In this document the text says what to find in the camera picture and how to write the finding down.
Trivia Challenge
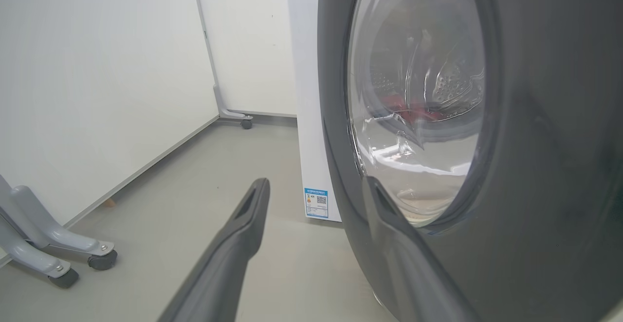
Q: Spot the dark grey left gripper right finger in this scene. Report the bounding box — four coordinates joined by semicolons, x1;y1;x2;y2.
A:
365;176;480;322

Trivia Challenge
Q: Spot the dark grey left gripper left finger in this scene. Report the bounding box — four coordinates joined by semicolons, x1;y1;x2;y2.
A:
158;178;271;322

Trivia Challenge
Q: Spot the red and white garment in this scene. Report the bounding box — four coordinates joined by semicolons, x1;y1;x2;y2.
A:
382;96;441;124

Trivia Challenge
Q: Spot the dark round glass washer door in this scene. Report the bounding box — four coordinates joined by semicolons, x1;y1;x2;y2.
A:
316;0;623;322

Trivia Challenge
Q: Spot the white washing machine body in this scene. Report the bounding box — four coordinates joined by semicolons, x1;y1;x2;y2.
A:
286;0;344;223

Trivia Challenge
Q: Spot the steel washing machine drum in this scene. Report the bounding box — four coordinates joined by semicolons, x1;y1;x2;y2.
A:
363;1;487;123

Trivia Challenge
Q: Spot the blue energy label sticker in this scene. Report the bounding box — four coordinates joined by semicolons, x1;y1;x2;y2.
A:
304;188;329;219

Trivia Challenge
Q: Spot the black caster wheel left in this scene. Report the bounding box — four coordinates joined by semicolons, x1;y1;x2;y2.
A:
191;0;254;130

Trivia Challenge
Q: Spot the grey castor stand foot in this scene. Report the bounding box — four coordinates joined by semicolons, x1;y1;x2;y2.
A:
10;185;118;270
0;215;80;289

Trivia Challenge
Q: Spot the white partition panel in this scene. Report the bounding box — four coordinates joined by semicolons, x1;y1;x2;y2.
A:
194;0;298;118
0;0;220;267

